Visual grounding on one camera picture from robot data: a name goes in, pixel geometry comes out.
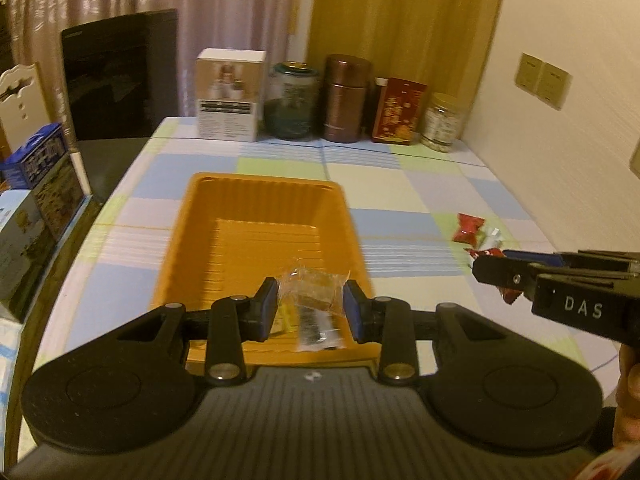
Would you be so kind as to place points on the red bow-shaped candy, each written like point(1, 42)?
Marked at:
point(467, 227)

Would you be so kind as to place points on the blue milk carton box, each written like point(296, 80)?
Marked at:
point(40, 155)

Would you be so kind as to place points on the clear-wrapped brown candy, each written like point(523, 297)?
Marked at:
point(315, 292)

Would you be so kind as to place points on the white wooden chair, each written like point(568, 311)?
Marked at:
point(25, 110)

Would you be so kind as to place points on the person's right hand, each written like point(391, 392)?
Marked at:
point(630, 395)

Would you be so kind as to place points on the black glossy appliance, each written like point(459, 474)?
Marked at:
point(120, 75)

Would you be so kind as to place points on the small red candy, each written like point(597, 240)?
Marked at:
point(510, 294)

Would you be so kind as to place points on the yellow brown curtain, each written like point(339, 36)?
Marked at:
point(400, 10)

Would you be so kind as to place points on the checked tablecloth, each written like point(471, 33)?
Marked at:
point(400, 190)

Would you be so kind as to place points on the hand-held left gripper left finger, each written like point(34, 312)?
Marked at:
point(270, 310)

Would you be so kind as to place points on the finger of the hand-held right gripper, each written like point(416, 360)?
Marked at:
point(505, 275)
point(535, 257)

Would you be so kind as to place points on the white and blue carton box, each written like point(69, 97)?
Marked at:
point(20, 260)

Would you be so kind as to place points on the red gift box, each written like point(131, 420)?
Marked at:
point(400, 112)

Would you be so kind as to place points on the beige wall socket with switch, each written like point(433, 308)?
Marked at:
point(636, 157)

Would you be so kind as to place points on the brown metal canister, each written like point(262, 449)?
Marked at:
point(345, 100)

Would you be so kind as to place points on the green glass jar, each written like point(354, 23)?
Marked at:
point(290, 105)

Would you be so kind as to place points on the striped snack packet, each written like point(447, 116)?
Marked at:
point(317, 330)

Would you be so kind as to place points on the orange plastic tray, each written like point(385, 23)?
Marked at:
point(250, 240)

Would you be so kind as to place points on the dark bottle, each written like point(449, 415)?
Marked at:
point(380, 105)

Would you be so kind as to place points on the red snack packet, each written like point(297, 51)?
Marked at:
point(487, 252)

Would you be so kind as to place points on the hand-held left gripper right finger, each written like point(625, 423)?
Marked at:
point(350, 310)

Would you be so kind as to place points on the clear plastic jar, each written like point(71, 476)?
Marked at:
point(440, 125)

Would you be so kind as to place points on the pink lace curtain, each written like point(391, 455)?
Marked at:
point(225, 5)

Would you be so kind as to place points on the white product box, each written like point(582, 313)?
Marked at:
point(227, 105)

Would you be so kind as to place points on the person's right forearm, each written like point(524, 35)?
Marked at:
point(615, 467)

